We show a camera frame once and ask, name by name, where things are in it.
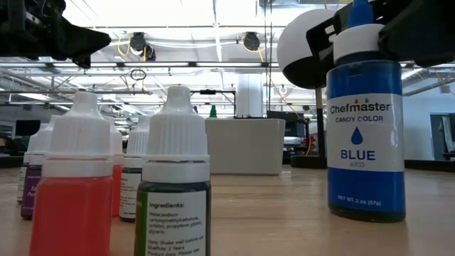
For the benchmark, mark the small purple dropper bottle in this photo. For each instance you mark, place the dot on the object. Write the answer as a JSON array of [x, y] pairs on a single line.
[[30, 192]]

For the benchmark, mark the white building column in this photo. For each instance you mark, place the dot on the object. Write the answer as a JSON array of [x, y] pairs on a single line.
[[250, 94]]

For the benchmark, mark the black computer monitor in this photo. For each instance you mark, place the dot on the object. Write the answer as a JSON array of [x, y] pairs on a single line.
[[27, 128]]

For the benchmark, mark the small dark green dropper bottle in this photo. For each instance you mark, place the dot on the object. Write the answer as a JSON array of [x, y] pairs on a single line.
[[170, 142]]

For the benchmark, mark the white globe table lamp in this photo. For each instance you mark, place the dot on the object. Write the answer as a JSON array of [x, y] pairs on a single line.
[[302, 35]]

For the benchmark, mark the small red dropper bottle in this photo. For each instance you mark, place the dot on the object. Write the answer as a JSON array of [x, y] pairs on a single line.
[[71, 213], [117, 192]]

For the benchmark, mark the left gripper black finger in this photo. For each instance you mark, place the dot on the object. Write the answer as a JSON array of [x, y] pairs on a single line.
[[89, 39]]

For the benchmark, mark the black metal stand frame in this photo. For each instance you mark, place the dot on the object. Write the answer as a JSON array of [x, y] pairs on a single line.
[[213, 91]]

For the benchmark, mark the blue Chefmaster candy color bottle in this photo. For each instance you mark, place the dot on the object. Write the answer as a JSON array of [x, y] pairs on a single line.
[[366, 78]]

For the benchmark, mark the green-capped Chefmaster bottle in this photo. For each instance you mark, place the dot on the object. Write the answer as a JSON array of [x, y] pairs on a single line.
[[213, 112]]

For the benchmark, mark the white rectangular bin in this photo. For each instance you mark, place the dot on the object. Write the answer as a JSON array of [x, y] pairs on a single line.
[[245, 145]]

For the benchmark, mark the long strip light fixture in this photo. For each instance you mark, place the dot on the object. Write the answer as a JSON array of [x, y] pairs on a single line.
[[160, 64]]

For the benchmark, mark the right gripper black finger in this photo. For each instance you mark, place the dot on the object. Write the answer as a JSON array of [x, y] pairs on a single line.
[[320, 46], [419, 32]]

